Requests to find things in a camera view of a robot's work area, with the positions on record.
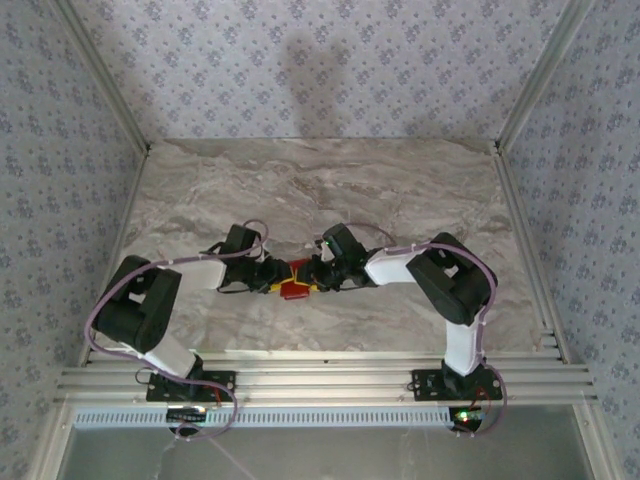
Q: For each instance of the red card holder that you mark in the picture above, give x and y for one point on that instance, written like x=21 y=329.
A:
x=295 y=293

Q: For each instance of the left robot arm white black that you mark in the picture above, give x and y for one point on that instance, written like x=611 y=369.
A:
x=140 y=310

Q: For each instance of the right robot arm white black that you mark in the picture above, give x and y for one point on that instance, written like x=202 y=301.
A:
x=450 y=285

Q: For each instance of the left black controller board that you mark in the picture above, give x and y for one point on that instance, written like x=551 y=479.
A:
x=187 y=414

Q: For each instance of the grey metal panel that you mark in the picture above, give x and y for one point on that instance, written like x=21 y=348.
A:
x=350 y=455

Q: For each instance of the right controller board green light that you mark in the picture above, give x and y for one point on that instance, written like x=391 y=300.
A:
x=467 y=416

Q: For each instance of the aluminium front rail bed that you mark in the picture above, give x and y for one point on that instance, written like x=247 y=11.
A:
x=325 y=380

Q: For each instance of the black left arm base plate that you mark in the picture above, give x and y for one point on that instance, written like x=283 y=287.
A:
x=220 y=382

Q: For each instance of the left aluminium table rail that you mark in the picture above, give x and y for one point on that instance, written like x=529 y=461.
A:
x=112 y=260

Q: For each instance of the aluminium table rail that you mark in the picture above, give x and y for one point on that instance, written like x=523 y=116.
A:
x=112 y=260
x=530 y=260

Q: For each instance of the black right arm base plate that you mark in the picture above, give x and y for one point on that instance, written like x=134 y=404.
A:
x=425 y=384

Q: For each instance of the right aluminium table rail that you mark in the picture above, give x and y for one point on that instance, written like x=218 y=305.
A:
x=530 y=260

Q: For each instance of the left aluminium corner post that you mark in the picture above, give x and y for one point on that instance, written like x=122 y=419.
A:
x=105 y=80

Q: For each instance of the aluminium corner post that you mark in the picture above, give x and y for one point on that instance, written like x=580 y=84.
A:
x=545 y=75
x=105 y=80

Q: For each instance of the right aluminium corner post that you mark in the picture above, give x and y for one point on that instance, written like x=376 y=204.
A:
x=545 y=75

